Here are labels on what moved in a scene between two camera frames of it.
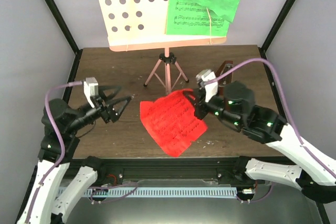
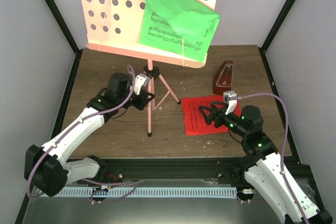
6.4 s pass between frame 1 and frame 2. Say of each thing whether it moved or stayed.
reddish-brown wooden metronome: stayed
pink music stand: moved
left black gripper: moved
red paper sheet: moved
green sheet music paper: moved
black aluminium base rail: stayed
